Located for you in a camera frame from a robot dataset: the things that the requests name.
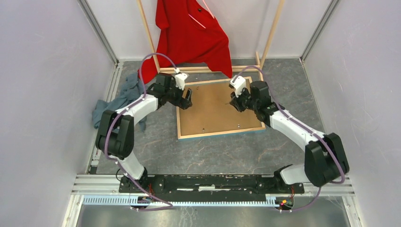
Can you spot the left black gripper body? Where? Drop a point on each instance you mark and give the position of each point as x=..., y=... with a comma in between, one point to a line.
x=174, y=94

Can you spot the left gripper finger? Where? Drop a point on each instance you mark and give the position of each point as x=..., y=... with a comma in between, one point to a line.
x=182, y=106
x=188, y=97

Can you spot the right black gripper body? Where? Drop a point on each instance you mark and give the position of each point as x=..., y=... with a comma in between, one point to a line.
x=245, y=100

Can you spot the blue picture frame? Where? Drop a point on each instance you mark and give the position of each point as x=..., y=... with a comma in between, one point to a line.
x=209, y=116

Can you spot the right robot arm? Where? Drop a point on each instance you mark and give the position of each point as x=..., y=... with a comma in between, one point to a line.
x=325, y=160

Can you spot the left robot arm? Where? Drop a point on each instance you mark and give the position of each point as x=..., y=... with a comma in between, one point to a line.
x=115, y=136

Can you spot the wooden clothes rack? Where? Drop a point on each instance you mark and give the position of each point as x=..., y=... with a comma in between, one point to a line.
x=204, y=69

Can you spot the grey-blue cloth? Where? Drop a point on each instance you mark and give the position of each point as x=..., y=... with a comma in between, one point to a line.
x=130, y=91

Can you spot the red shirt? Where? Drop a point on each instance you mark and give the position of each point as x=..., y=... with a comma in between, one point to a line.
x=183, y=41

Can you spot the pink clothes hanger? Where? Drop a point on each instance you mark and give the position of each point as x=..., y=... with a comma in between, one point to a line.
x=200, y=13

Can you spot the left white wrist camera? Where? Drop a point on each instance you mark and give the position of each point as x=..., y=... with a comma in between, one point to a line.
x=180, y=78

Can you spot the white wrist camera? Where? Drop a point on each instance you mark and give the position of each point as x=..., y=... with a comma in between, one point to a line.
x=180, y=78
x=237, y=83

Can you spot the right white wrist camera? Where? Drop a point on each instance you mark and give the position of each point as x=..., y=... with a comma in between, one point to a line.
x=237, y=83

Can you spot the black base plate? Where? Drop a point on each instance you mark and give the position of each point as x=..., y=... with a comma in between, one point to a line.
x=217, y=188

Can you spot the white cable duct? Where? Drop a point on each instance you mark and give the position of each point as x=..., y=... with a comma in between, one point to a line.
x=137, y=201

